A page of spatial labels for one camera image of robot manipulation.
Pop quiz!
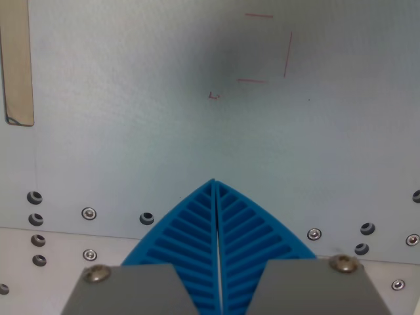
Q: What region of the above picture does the beige wooden strip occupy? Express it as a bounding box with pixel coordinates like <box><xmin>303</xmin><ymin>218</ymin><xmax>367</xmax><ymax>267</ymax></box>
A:
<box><xmin>0</xmin><ymin>0</ymin><xmax>35</xmax><ymax>127</ymax></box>

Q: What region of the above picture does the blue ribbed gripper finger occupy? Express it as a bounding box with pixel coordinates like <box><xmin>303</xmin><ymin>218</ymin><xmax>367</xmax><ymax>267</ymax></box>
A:
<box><xmin>60</xmin><ymin>178</ymin><xmax>222</xmax><ymax>315</ymax></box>
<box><xmin>214</xmin><ymin>179</ymin><xmax>393</xmax><ymax>315</ymax></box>

